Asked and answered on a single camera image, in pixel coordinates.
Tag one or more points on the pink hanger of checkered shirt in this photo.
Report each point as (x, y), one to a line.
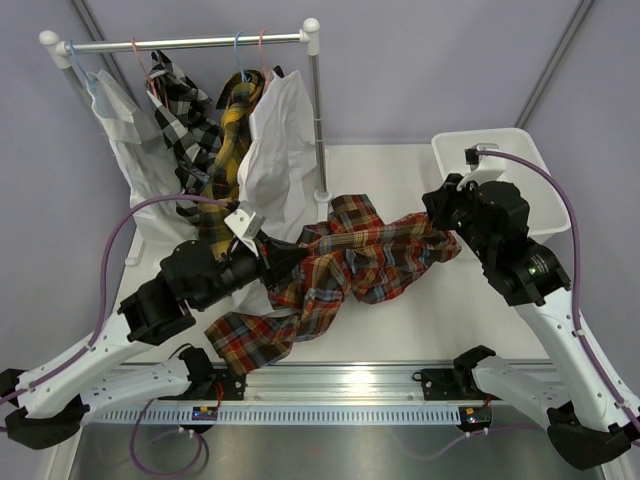
(150, 82)

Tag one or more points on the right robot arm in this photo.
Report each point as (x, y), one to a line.
(593, 420)

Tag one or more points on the red brown plaid shirt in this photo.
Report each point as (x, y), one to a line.
(353, 253)

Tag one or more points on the aluminium mounting rail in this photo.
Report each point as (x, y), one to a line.
(334, 383)

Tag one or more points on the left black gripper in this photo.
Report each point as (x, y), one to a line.
(279, 256)

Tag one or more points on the blue hanger of yellow shirt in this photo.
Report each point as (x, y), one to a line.
(239, 55)

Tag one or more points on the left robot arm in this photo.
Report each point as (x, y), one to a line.
(52, 402)

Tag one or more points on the yellow black plaid shirt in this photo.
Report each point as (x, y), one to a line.
(225, 148)

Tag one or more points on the white shirt on blue hanger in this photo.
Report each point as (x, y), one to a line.
(145, 162)

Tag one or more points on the white shirt on pink hanger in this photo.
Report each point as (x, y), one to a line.
(278, 174)

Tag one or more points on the metal clothes rack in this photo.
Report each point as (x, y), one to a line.
(62, 52)

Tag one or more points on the white plastic basket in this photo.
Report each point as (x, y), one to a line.
(548, 215)

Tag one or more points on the black white checkered shirt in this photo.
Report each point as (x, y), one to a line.
(180, 110)

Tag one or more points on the pink hanger of white shirt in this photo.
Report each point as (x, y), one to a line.
(265, 69)

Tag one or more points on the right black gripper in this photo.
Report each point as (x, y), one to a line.
(441, 201)

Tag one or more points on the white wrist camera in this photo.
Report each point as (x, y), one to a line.
(245, 224)
(484, 167)

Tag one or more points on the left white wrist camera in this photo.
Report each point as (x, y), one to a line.
(245, 224)

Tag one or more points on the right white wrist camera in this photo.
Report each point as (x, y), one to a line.
(484, 167)

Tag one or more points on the white slotted cable duct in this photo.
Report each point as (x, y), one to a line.
(236, 414)

